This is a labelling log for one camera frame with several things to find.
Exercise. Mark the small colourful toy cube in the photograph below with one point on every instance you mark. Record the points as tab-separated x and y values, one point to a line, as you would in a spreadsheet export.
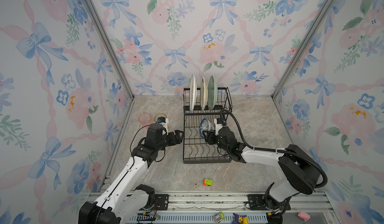
207	182

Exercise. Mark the green plate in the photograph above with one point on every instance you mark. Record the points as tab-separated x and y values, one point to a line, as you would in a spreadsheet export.
212	92

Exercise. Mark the pink toy pig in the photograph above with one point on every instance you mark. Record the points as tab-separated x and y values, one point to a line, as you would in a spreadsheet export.
304	216

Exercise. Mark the blue floral bowl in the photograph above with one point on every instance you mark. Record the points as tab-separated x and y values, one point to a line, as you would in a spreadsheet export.
207	126

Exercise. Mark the purple yellow toy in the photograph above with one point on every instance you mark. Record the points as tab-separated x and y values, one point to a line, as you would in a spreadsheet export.
240	219

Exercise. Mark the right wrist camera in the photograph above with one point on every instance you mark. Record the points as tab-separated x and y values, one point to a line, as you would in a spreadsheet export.
218	125

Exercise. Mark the yellow transparent cup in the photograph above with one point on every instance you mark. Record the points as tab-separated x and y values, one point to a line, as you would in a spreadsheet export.
159	116

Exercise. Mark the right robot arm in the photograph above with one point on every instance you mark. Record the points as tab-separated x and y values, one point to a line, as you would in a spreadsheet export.
302	175

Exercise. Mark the cream plate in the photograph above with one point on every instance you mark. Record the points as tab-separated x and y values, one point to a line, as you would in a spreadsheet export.
203	93

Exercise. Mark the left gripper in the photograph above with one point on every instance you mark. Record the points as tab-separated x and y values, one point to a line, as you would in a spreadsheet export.
178	139

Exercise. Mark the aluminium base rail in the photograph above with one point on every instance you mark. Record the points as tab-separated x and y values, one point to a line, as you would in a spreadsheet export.
201	207

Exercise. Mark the white plate with blue rim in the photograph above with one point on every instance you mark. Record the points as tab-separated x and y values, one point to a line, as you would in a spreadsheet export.
193	93

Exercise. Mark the pink transparent cup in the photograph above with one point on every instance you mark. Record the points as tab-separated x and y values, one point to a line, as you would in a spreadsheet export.
145	119

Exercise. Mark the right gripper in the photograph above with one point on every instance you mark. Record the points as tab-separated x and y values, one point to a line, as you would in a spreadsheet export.
211	137

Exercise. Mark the black wire dish rack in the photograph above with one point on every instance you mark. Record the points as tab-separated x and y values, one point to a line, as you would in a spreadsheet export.
196	150

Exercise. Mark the green white small box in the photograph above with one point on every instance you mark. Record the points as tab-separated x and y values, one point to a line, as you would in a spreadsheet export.
220	217

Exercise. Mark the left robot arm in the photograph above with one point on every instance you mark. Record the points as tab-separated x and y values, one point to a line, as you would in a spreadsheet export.
116	205

